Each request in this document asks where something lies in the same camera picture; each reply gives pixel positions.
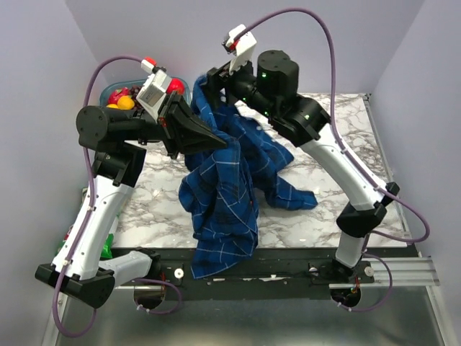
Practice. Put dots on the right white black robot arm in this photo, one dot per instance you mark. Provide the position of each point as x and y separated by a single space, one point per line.
270 88

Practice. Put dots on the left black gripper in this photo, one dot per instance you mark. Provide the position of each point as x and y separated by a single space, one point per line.
176 127

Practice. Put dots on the pink dragon fruit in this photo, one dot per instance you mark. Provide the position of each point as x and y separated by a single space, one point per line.
117 94

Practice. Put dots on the red apple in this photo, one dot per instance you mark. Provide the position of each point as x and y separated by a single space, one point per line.
176 85

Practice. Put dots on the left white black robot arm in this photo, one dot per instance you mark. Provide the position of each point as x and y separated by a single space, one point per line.
118 138

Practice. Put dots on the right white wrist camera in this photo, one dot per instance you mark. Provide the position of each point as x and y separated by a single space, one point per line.
241 48

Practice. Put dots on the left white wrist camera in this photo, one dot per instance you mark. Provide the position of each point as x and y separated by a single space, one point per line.
153 91

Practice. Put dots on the green red snack bag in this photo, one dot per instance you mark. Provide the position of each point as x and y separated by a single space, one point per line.
106 252

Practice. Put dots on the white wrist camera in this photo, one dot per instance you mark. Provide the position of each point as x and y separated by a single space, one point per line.
153 91
241 48

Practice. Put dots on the blue plaid shirt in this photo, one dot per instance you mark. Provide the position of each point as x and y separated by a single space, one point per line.
219 191

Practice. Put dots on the orange fruit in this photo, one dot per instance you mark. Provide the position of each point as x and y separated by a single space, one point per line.
125 103

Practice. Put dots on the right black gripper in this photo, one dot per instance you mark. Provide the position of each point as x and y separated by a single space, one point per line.
221 78

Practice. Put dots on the black front mounting rail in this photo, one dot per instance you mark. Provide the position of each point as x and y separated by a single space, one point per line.
269 274

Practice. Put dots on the purple grape bunch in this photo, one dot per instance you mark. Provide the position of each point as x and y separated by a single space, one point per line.
134 91

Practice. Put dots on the clear teal fruit container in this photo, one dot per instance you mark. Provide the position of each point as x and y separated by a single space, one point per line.
104 96

